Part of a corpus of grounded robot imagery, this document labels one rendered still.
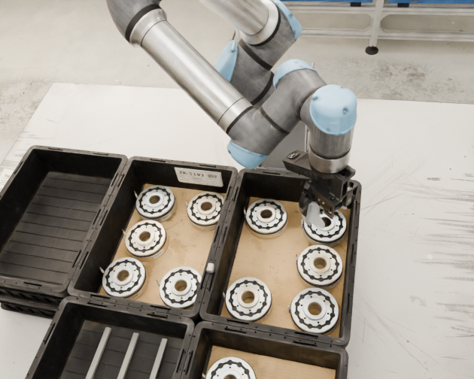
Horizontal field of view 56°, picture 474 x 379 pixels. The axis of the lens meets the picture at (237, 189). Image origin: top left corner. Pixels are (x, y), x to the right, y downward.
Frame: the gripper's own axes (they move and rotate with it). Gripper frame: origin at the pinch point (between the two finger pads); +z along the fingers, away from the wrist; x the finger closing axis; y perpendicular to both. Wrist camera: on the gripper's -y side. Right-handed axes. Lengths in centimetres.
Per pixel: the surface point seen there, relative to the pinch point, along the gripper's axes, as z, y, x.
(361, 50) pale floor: 93, -106, 156
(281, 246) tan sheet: 10.9, -3.8, -7.7
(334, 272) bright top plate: 8.0, 10.6, -4.8
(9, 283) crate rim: 1, -34, -61
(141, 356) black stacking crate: 11.1, -4.8, -48.3
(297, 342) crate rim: 2.3, 17.5, -23.3
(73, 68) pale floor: 94, -232, 16
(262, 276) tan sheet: 10.9, -0.8, -16.3
